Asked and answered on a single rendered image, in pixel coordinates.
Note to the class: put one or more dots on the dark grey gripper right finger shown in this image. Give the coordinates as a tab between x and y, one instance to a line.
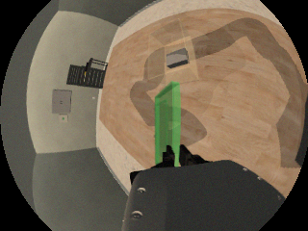
186	158

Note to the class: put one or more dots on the green rectangular lid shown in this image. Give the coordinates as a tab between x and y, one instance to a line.
168	121

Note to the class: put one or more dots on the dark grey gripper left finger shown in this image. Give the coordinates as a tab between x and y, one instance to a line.
168	159

